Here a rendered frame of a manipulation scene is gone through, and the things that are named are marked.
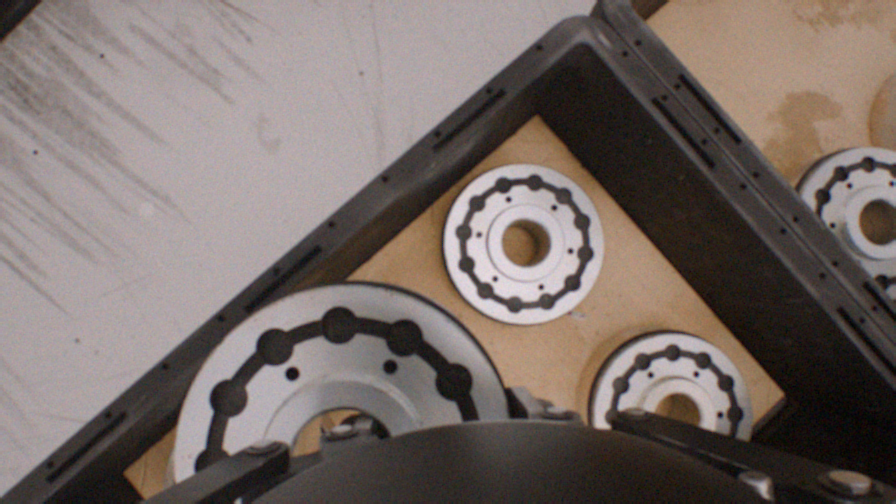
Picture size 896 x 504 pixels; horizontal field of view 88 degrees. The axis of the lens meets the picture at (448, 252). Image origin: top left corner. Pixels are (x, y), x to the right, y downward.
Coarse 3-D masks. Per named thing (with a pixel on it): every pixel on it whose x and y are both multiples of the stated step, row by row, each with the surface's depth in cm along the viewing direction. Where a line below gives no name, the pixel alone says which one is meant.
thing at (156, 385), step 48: (528, 48) 23; (576, 48) 24; (624, 48) 23; (480, 96) 23; (672, 96) 23; (432, 144) 22; (672, 144) 23; (384, 192) 22; (720, 192) 23; (336, 240) 22; (768, 240) 23; (288, 288) 22; (816, 288) 23; (192, 336) 21; (864, 336) 23; (144, 384) 21; (96, 432) 21; (48, 480) 21
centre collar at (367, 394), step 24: (312, 384) 14; (336, 384) 13; (360, 384) 14; (384, 384) 14; (288, 408) 13; (312, 408) 13; (336, 408) 13; (360, 408) 13; (384, 408) 14; (408, 408) 14; (288, 432) 13
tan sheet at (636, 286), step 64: (448, 192) 32; (384, 256) 32; (512, 256) 32; (640, 256) 33; (576, 320) 32; (640, 320) 32; (704, 320) 33; (512, 384) 32; (576, 384) 32; (768, 384) 32
